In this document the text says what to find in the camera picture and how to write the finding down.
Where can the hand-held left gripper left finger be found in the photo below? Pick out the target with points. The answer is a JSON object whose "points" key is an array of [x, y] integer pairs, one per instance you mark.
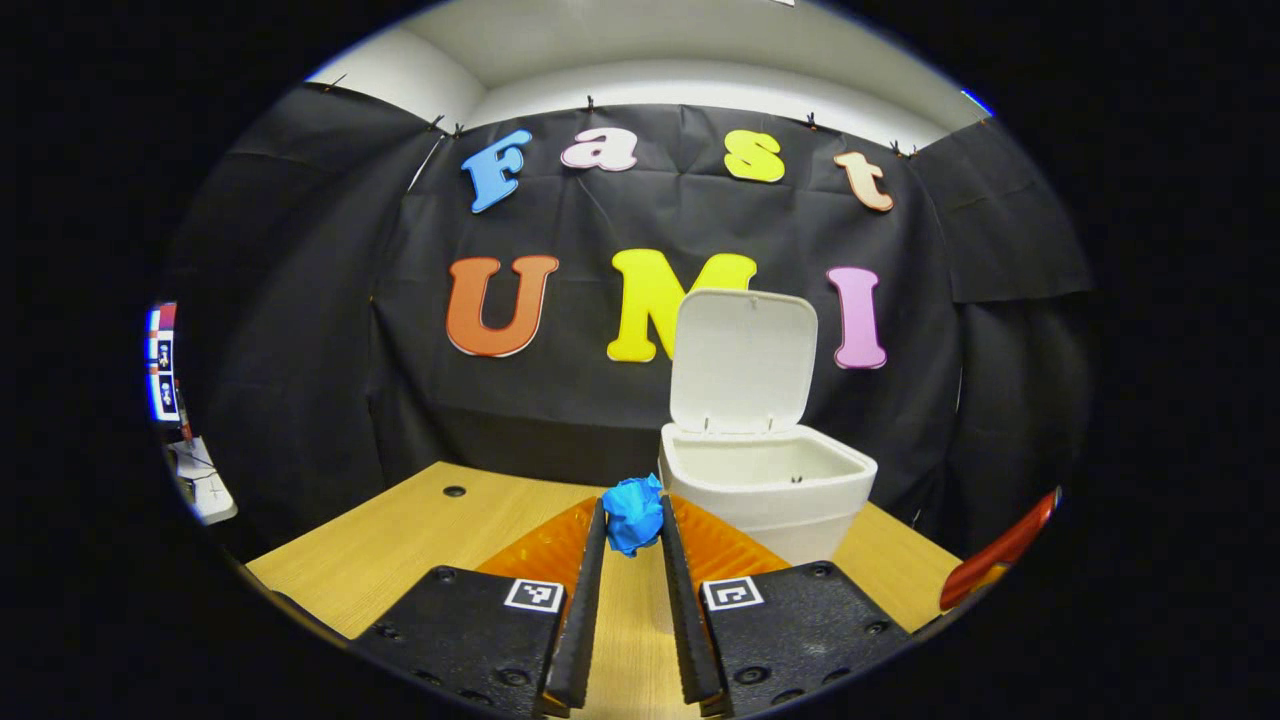
{"points": [[585, 620]]}

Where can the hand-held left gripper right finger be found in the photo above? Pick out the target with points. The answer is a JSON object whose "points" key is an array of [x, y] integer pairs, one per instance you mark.
{"points": [[685, 620]]}

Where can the blue paper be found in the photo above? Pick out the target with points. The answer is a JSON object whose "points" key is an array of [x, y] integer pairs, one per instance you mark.
{"points": [[632, 515]]}

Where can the white desktop garbage bin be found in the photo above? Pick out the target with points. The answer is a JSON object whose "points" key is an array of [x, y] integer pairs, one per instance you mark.
{"points": [[745, 360]]}

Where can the red pop can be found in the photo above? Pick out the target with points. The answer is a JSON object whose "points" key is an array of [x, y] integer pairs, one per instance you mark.
{"points": [[995, 555]]}

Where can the wooden desktop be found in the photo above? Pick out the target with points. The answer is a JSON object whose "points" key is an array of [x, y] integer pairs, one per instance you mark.
{"points": [[400, 550]]}

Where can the black backdrop cloth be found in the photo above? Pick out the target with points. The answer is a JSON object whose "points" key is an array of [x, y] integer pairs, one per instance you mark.
{"points": [[300, 350]]}

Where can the computer monitor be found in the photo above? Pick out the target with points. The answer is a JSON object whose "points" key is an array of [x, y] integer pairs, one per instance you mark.
{"points": [[163, 380]]}

